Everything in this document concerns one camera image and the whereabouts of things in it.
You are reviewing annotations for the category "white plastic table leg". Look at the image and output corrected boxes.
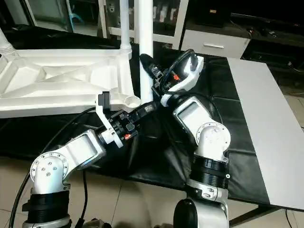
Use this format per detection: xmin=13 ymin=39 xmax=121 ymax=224
xmin=119 ymin=0 xmax=133 ymax=53
xmin=137 ymin=0 xmax=155 ymax=103
xmin=0 ymin=28 xmax=15 ymax=57

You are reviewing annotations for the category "white plastic table top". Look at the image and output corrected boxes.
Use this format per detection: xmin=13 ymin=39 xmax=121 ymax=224
xmin=0 ymin=47 xmax=142 ymax=119

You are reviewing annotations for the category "white glass-door cabinet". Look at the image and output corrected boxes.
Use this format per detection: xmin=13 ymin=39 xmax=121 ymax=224
xmin=97 ymin=0 xmax=189 ymax=51

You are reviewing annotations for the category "black work mat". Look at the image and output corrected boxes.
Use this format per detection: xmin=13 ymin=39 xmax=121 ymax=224
xmin=0 ymin=26 xmax=274 ymax=206

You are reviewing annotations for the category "white drawer unit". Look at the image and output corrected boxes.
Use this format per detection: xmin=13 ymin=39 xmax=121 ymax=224
xmin=180 ymin=29 xmax=250 ymax=59

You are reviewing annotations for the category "black box with yellow label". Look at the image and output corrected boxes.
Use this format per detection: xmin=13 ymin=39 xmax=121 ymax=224
xmin=192 ymin=0 xmax=229 ymax=27

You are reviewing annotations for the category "blue metal stand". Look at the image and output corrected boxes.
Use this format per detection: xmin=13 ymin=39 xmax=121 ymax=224
xmin=66 ymin=0 xmax=86 ymax=30

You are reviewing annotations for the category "dark wooden TV bench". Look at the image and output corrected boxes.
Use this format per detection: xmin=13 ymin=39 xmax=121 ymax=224
xmin=230 ymin=13 xmax=304 ymax=61

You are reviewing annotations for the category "white flat panel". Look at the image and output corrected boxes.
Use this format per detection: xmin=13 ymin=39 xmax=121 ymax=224
xmin=227 ymin=57 xmax=304 ymax=210

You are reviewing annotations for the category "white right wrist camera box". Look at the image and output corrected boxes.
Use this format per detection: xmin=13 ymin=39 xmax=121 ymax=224
xmin=161 ymin=54 xmax=205 ymax=94

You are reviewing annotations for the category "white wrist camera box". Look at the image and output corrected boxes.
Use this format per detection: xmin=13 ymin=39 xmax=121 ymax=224
xmin=95 ymin=91 xmax=115 ymax=133
xmin=161 ymin=54 xmax=205 ymax=94

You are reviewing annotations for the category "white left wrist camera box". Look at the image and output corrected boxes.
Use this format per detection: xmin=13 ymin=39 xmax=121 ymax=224
xmin=95 ymin=91 xmax=115 ymax=133

